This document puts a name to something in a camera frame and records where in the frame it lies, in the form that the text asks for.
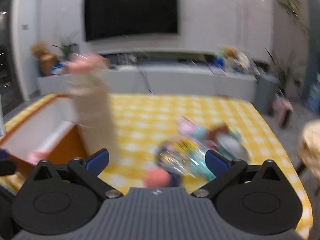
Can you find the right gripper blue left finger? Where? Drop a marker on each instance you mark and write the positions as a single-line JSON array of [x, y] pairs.
[[85, 173]]

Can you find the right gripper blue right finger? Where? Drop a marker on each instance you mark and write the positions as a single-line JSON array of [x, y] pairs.
[[226, 171]]

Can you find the pink cloth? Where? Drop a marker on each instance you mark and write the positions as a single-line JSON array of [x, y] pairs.
[[37, 155]]

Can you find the pile of packaged soft toys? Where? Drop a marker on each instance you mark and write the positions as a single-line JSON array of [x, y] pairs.
[[184, 154]]

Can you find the coral pink soft object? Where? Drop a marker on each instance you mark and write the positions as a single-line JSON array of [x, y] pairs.
[[157, 177]]

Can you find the orange-rimmed white storage box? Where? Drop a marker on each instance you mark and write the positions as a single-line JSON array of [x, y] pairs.
[[47, 127]]

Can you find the beige pink-lidded water bottle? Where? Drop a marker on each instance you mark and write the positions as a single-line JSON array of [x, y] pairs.
[[89, 92]]

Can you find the pink small heater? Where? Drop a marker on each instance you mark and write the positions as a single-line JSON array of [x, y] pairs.
[[282, 111]]

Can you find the white marble tv console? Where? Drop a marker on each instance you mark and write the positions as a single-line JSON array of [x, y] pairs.
[[188, 80]]

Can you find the cream cushioned chair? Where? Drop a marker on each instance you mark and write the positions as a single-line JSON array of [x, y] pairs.
[[308, 149]]

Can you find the grey trash bin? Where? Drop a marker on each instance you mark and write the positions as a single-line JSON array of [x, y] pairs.
[[265, 92]]

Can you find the snack packets on console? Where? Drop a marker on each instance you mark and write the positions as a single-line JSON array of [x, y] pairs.
[[58, 69]]

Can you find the tall leafy floor plant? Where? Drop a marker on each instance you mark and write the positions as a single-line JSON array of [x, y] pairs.
[[289, 72]]

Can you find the golden vase with dried flowers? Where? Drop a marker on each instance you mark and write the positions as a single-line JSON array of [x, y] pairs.
[[47, 59]]

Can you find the brown teddy bear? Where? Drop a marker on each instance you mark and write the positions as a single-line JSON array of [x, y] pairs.
[[230, 53]]

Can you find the blue water jug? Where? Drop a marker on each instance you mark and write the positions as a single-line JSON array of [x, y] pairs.
[[312, 102]]

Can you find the green plant in glass vase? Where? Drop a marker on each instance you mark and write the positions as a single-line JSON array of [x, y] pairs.
[[67, 45]]

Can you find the green bushy potted plant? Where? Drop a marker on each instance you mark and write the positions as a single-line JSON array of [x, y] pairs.
[[292, 7]]

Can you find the black wall television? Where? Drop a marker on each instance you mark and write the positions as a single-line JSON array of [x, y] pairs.
[[112, 18]]

